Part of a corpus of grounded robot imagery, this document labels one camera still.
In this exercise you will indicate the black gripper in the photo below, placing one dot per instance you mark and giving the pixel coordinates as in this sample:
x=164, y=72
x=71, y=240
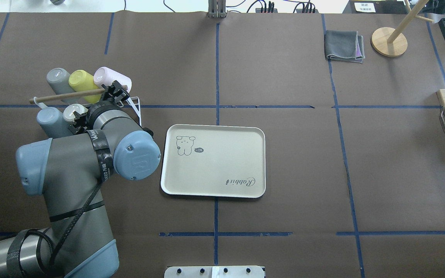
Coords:
x=95, y=111

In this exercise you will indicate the cream rabbit tray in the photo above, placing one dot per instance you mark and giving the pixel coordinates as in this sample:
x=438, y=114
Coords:
x=214, y=161

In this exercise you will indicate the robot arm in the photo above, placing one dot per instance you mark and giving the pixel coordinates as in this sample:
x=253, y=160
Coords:
x=69, y=173

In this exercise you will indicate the pink cup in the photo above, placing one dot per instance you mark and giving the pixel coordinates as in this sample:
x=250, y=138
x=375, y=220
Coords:
x=106, y=76

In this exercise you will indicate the yellow cup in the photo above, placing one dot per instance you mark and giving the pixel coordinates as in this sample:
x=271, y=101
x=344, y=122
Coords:
x=81, y=80

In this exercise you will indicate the beige cup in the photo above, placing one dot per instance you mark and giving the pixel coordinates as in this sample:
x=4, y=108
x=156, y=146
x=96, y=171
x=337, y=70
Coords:
x=72, y=112

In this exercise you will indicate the grey cup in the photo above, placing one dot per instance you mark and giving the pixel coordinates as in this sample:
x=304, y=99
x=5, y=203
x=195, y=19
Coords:
x=58, y=79

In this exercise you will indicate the light blue cup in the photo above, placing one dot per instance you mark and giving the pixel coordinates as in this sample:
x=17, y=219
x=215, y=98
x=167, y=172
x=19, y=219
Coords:
x=52, y=122

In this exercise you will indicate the grey folded cloth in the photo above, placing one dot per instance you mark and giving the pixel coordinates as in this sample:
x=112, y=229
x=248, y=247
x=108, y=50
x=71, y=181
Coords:
x=344, y=46

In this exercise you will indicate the wooden mug tree stand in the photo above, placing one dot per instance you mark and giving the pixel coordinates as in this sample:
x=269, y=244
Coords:
x=390, y=42

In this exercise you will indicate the white wire cup rack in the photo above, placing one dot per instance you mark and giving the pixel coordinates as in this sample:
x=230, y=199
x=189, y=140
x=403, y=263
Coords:
x=136, y=107

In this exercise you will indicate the wooden rack handle rod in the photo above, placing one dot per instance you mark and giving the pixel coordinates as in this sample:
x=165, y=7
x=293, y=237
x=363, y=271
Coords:
x=66, y=96

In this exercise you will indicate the aluminium frame post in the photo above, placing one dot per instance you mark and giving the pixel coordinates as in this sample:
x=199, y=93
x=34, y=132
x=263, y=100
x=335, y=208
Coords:
x=217, y=9

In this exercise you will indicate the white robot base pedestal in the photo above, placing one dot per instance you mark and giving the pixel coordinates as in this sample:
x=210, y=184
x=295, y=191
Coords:
x=235, y=271

